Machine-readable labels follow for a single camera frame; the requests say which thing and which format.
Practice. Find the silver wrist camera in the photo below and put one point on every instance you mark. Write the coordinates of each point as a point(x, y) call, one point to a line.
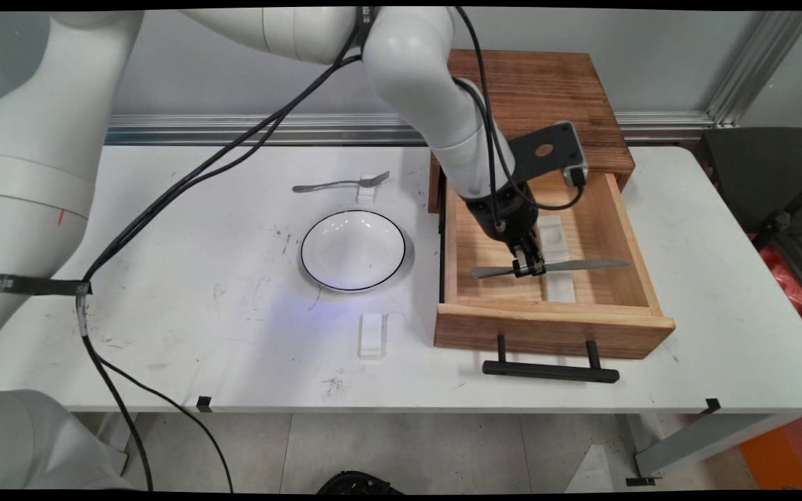
point(578, 156)

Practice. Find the light wooden drawer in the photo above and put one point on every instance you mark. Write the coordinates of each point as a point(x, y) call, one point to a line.
point(554, 327)

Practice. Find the black round device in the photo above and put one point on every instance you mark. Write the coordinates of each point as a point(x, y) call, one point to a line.
point(359, 483)

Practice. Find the metal fork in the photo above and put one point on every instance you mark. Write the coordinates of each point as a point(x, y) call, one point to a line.
point(373, 180)

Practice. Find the white ceramic cutlery rest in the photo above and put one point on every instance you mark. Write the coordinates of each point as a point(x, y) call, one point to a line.
point(555, 240)
point(372, 341)
point(561, 289)
point(366, 196)

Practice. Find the metal table knife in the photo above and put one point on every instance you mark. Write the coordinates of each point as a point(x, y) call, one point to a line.
point(596, 265)

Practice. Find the red bag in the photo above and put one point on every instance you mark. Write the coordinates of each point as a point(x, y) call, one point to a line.
point(787, 278)

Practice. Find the black camera mounting bracket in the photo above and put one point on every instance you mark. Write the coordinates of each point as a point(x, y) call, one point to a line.
point(526, 158)

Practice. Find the black table foot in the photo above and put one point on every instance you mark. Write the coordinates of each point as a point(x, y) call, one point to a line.
point(640, 481)

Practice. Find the slanted aluminium profile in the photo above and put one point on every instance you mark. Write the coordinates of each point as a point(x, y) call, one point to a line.
point(756, 69)

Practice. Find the white plate with black rim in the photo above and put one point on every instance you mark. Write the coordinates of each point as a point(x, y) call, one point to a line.
point(352, 250)

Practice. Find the black tape tab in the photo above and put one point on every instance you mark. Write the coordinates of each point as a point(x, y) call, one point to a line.
point(713, 406)
point(204, 403)

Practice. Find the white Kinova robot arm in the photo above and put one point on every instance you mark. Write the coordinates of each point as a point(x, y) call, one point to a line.
point(25, 139)

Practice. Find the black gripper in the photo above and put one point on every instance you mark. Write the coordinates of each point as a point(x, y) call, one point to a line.
point(505, 212)

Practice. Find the narrow white table leg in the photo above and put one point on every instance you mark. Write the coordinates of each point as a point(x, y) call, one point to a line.
point(119, 438)

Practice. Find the wide white table leg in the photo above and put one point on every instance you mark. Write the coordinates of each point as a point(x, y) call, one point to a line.
point(693, 442)

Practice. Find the orange box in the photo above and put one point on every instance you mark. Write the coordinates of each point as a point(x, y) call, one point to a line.
point(791, 452)

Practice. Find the horizontal aluminium rail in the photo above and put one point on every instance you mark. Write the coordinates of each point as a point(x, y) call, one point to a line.
point(234, 129)

